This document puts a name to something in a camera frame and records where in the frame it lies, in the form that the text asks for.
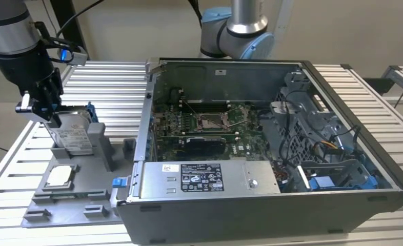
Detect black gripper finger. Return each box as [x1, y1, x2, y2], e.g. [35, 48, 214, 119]
[46, 101, 62, 128]

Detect hard disk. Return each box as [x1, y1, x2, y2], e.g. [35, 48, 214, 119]
[308, 176, 337, 192]
[45, 101, 98, 156]

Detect grey parts rack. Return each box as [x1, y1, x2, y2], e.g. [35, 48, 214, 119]
[21, 122, 139, 229]

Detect silver CPU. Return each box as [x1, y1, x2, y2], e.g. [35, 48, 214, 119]
[45, 165, 81, 189]

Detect green RAM stick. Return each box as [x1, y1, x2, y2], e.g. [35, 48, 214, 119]
[49, 194, 90, 200]

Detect thin metal locking lever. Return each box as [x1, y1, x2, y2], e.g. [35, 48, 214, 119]
[181, 98, 202, 119]

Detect black graphics card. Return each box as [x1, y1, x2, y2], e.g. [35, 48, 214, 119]
[182, 136, 227, 156]

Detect CPU socket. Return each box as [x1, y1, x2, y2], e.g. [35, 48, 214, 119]
[194, 112, 230, 133]

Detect grey power supply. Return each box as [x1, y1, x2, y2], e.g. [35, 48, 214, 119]
[138, 160, 282, 199]

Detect green motherboard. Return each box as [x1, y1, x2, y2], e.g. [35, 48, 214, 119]
[150, 98, 273, 161]

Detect grey open PC case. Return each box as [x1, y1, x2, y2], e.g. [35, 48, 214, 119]
[113, 56, 403, 245]

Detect black box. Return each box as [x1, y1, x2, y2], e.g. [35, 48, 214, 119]
[362, 76, 393, 94]

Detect thick black cable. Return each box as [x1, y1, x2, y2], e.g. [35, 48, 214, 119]
[45, 0, 103, 64]

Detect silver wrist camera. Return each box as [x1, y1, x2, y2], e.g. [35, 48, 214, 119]
[65, 48, 89, 66]

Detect black metal post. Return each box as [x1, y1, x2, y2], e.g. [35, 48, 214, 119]
[58, 0, 89, 62]

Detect black hanging cable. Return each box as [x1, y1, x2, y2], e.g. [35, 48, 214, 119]
[185, 0, 203, 26]

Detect black looped wire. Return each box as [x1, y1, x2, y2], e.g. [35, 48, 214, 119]
[277, 91, 313, 166]

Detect red black twisted wire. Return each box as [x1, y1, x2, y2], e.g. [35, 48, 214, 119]
[274, 165, 290, 184]

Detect power wire with coloured strands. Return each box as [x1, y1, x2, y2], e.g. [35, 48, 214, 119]
[312, 140, 346, 156]

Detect black flat wire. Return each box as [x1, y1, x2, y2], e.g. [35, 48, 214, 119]
[350, 124, 365, 161]

